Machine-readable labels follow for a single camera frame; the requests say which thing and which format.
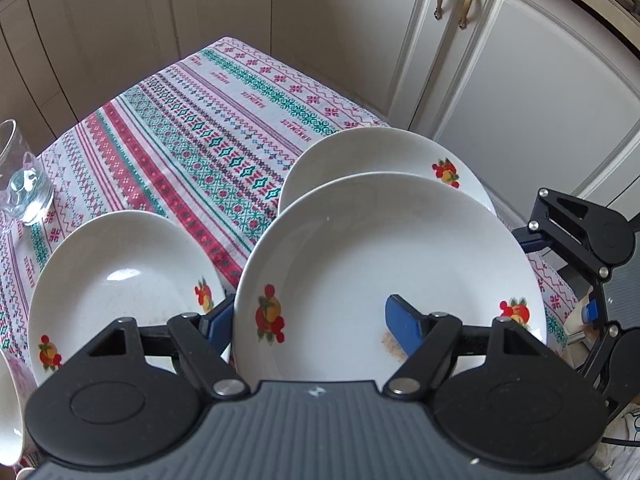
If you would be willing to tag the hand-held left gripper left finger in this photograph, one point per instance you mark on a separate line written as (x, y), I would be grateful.
(220, 325)

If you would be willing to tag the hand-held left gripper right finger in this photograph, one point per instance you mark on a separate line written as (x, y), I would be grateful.
(402, 325)

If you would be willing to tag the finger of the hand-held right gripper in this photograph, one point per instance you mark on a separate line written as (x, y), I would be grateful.
(565, 240)
(591, 310)

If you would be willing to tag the white plate with fruit print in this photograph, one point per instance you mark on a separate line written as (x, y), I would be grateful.
(125, 265)
(340, 260)
(380, 155)

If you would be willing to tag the white bowl with pink print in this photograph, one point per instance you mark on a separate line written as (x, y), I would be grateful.
(7, 410)

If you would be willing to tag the white cloth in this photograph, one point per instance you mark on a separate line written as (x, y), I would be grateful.
(627, 460)

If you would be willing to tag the red green patterned tablecloth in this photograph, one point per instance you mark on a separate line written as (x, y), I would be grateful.
(200, 125)

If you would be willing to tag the clear glass mug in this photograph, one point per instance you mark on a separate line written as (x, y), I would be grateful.
(25, 195)

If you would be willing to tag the cream kitchen cabinet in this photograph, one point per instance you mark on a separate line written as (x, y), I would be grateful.
(350, 35)

